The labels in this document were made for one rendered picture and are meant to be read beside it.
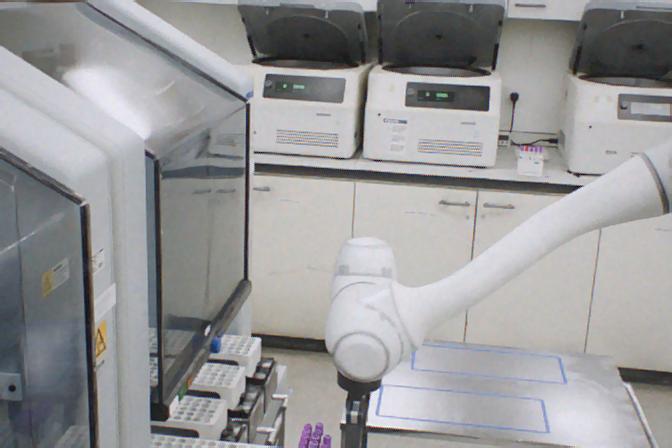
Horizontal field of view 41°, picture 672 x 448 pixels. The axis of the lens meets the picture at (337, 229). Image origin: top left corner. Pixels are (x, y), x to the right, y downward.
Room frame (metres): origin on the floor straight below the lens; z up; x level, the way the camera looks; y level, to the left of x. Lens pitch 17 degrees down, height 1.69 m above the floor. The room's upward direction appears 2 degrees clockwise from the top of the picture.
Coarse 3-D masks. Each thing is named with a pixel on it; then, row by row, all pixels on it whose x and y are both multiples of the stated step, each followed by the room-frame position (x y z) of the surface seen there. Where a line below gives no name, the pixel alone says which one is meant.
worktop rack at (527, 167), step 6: (528, 156) 3.59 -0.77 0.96; (522, 162) 3.51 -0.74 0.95; (528, 162) 3.51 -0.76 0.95; (534, 162) 3.50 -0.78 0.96; (540, 162) 3.50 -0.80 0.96; (522, 168) 3.51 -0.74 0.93; (528, 168) 3.51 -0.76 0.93; (534, 168) 3.50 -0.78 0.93; (540, 168) 3.50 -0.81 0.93; (522, 174) 3.51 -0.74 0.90; (528, 174) 3.51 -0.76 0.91; (534, 174) 3.50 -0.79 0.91; (540, 174) 3.50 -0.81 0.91
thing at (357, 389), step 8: (336, 376) 1.32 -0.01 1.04; (344, 376) 1.30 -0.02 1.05; (344, 384) 1.30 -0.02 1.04; (352, 384) 1.29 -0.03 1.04; (360, 384) 1.29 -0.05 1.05; (368, 384) 1.29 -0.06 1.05; (376, 384) 1.30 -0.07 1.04; (352, 392) 1.29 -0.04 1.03; (360, 392) 1.29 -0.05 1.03; (368, 392) 1.29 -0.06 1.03; (352, 400) 1.29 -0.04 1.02; (360, 400) 1.29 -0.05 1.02; (360, 408) 1.28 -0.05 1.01
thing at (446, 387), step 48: (384, 384) 1.74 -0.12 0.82; (432, 384) 1.75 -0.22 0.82; (480, 384) 1.76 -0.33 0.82; (528, 384) 1.78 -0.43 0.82; (576, 384) 1.79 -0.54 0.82; (624, 384) 1.88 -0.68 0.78; (384, 432) 1.56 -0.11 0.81; (432, 432) 1.55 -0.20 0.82; (480, 432) 1.55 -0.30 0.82; (528, 432) 1.56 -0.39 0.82; (576, 432) 1.57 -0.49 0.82; (624, 432) 1.58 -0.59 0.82
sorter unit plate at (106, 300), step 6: (114, 282) 1.14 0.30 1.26; (114, 288) 1.14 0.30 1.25; (102, 294) 1.10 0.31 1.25; (108, 294) 1.12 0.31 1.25; (114, 294) 1.14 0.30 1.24; (96, 300) 1.08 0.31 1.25; (102, 300) 1.10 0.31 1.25; (108, 300) 1.12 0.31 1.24; (114, 300) 1.14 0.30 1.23; (96, 306) 1.08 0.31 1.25; (102, 306) 1.10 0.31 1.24; (108, 306) 1.12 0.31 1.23; (96, 312) 1.08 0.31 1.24; (102, 312) 1.10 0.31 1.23; (96, 318) 1.08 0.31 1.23
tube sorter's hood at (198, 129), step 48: (0, 0) 1.81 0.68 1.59; (48, 0) 1.88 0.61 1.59; (48, 48) 1.50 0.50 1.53; (96, 48) 1.65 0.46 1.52; (144, 48) 1.83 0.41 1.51; (96, 96) 1.41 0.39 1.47; (144, 96) 1.54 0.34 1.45; (192, 96) 1.70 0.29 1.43; (240, 96) 1.88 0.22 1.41; (192, 144) 1.47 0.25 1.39; (240, 144) 1.81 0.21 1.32; (192, 192) 1.47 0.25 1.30; (240, 192) 1.82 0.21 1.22; (192, 240) 1.47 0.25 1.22; (240, 240) 1.82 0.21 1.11; (192, 288) 1.47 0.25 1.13; (240, 288) 1.82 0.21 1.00; (192, 336) 1.47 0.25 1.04
